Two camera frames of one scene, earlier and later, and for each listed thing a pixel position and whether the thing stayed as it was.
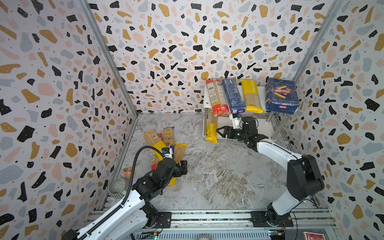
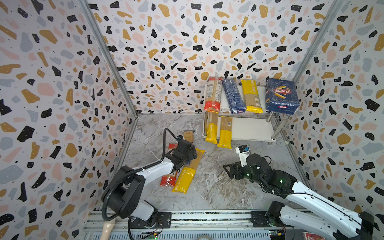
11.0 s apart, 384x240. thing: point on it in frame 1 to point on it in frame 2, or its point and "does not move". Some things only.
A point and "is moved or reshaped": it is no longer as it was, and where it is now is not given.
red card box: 312,236 does not move
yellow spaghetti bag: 179,149 is moved or reshaped
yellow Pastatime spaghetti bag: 252,98 does not move
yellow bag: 212,127 does not move
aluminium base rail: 229,225 does not move
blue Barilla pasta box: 281,96 does not move
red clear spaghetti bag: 218,97 is moved or reshaped
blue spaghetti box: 236,103 does not move
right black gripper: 233,132 to 237,170
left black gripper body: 176,172 to 190,155
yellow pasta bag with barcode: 153,139 to 186,174
